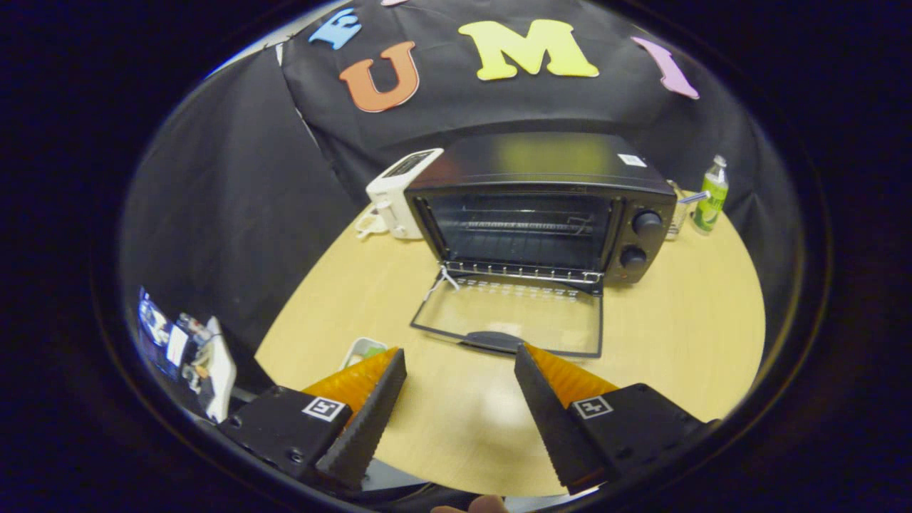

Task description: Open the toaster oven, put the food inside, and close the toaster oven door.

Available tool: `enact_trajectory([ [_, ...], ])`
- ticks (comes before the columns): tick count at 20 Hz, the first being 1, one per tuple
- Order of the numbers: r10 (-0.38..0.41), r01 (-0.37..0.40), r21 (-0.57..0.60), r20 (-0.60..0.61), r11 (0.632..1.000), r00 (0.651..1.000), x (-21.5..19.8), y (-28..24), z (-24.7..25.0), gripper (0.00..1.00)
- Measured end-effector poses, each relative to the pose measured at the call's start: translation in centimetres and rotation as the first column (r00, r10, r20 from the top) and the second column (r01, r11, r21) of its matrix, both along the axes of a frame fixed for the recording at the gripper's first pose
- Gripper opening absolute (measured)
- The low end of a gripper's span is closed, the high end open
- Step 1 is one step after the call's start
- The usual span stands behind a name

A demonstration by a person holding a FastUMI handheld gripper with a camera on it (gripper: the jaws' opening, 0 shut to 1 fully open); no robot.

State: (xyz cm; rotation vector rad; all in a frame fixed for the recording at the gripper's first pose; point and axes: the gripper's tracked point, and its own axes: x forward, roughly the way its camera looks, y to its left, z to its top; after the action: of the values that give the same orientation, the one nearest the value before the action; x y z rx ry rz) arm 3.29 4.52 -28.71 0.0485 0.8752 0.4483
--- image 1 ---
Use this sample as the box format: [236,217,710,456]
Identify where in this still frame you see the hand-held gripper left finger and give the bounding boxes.
[217,347,408,492]

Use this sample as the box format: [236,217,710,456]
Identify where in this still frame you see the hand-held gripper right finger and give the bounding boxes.
[513,343,720,496]

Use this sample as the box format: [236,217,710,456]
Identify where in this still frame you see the black toaster oven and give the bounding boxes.
[404,132,678,359]

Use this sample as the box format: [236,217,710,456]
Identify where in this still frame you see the white pop-up toaster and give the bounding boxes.
[354,147,445,241]

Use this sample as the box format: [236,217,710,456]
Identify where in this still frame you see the white plastic tray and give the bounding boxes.
[338,337,389,370]

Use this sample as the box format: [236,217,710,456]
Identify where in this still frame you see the pile of assorted clutter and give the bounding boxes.
[135,285,237,425]

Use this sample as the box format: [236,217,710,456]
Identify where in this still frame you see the clear drinking glass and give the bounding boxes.
[666,180,710,239]

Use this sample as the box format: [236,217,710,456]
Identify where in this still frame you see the green label plastic bottle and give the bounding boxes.
[691,155,730,236]

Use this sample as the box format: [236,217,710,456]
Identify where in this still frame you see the white string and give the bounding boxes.
[425,265,462,301]

